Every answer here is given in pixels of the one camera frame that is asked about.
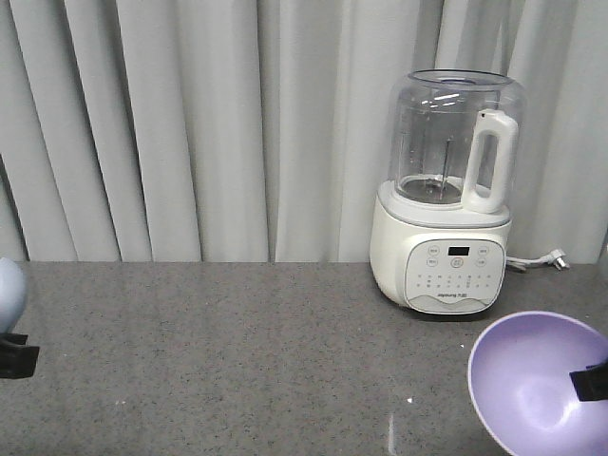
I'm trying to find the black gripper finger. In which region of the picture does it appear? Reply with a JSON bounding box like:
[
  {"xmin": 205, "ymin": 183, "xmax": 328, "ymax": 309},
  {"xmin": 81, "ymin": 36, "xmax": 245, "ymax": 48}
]
[
  {"xmin": 569, "ymin": 361, "xmax": 608, "ymax": 402},
  {"xmin": 0, "ymin": 333, "xmax": 40, "ymax": 379}
]

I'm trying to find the light blue plastic spoon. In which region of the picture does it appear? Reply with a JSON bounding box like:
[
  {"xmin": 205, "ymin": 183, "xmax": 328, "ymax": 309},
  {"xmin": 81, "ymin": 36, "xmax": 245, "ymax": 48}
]
[{"xmin": 0, "ymin": 257, "xmax": 27, "ymax": 333}]

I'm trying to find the purple plastic bowl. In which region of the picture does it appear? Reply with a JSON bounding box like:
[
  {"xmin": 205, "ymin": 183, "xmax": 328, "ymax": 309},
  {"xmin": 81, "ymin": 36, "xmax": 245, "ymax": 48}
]
[{"xmin": 467, "ymin": 311, "xmax": 607, "ymax": 455}]

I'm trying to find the white blender with clear jar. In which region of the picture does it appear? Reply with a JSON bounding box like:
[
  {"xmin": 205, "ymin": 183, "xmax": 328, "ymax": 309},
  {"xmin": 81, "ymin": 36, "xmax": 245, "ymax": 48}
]
[{"xmin": 370, "ymin": 69, "xmax": 524, "ymax": 315}]

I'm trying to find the white pleated curtain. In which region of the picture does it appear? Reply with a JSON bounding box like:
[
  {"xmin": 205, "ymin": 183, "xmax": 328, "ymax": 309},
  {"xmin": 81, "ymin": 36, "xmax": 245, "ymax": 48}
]
[{"xmin": 1, "ymin": 1, "xmax": 607, "ymax": 263}]

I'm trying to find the white power cord with plug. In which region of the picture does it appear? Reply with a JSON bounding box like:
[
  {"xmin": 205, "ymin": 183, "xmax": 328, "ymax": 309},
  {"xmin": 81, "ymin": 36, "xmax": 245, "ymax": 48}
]
[{"xmin": 503, "ymin": 248, "xmax": 571, "ymax": 274}]

